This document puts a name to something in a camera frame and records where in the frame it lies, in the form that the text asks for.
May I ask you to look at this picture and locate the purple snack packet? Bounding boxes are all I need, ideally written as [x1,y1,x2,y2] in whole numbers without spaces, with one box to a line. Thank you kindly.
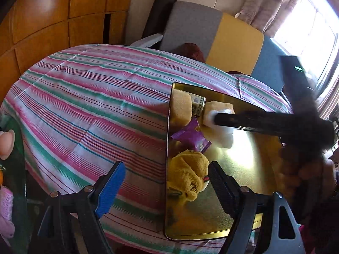
[171,116,211,153]

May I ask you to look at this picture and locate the dark red pillow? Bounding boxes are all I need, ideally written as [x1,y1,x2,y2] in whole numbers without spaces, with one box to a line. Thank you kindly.
[178,43,205,63]

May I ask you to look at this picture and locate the white ball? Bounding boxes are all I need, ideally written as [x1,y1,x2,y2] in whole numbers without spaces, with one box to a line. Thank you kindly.
[203,100,234,149]

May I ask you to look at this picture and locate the black upright roll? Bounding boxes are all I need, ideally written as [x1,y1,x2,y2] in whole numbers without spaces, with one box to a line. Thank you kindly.
[141,0,177,48]

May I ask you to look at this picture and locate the person's right hand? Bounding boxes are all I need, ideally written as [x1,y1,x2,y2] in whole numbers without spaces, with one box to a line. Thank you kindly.
[278,145,337,202]

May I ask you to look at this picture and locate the small green gold box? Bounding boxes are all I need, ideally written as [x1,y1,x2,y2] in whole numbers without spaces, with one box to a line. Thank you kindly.
[189,93,206,117]

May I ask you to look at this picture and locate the striped pink green bedsheet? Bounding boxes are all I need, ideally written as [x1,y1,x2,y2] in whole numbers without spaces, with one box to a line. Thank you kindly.
[1,44,291,253]

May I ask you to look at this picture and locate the wooden wardrobe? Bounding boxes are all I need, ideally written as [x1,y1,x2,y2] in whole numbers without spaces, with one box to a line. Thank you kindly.
[1,0,131,98]

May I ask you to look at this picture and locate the grey yellow blue headboard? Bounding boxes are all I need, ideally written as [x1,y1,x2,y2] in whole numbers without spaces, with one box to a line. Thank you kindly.
[160,2,285,92]

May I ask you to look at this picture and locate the yellow sponge block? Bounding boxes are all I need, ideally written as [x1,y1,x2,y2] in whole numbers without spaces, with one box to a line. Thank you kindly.
[170,89,192,130]

